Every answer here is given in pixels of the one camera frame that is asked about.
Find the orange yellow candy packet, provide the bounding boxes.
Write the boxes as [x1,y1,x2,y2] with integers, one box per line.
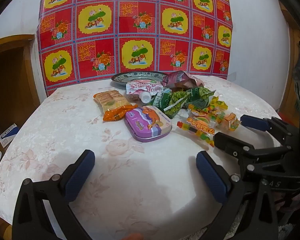
[222,112,241,132]

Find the blue white box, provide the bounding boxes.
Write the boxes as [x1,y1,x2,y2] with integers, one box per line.
[0,124,19,148]

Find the pink spouted drink pouch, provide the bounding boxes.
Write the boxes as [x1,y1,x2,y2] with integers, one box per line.
[126,79,165,105]

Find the purple candy tin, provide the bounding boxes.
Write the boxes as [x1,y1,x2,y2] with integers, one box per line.
[124,105,172,143]

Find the wooden shelf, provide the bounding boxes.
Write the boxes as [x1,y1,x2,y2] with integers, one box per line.
[0,34,45,180]

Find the maroon snack bag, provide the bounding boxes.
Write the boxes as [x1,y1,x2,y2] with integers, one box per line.
[165,71,205,91]

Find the wooden door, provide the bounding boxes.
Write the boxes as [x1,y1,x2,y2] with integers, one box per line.
[277,0,300,120]

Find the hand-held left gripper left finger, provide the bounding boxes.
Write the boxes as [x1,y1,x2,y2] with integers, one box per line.
[12,149,95,240]

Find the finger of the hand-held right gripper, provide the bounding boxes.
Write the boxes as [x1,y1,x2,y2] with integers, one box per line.
[213,131,293,166]
[240,114,299,145]

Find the orange cracker packet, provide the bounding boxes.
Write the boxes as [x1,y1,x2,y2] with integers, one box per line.
[94,89,139,122]

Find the colourful gummy stick packet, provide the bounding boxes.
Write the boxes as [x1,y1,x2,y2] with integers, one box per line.
[177,121,215,148]

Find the green snack packet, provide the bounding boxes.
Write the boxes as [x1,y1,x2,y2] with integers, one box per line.
[185,86,216,111]
[152,90,191,119]

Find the red floral printed cloth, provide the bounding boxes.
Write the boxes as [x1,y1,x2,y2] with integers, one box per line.
[37,0,233,97]

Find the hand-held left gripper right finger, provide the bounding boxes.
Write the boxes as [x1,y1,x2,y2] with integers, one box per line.
[195,151,282,240]

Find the dark patterned plate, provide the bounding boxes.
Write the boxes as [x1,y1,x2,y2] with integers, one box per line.
[111,71,171,90]

